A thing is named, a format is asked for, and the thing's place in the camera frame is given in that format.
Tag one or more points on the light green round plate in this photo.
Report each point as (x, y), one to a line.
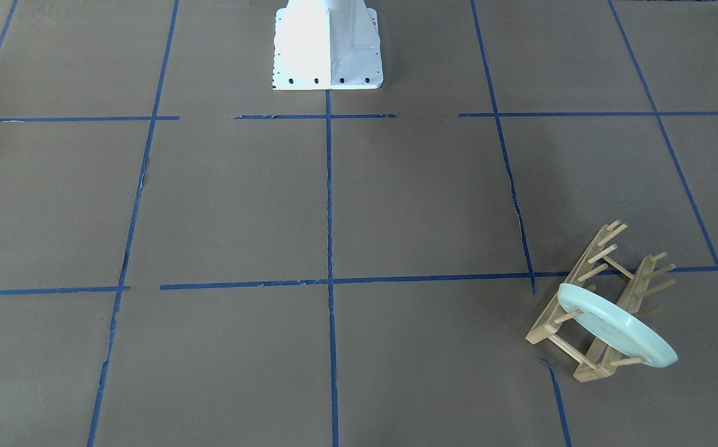
(616, 327)

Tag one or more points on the wooden dish rack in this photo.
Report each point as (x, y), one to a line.
(601, 360)

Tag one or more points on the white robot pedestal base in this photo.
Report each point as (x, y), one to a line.
(326, 45)

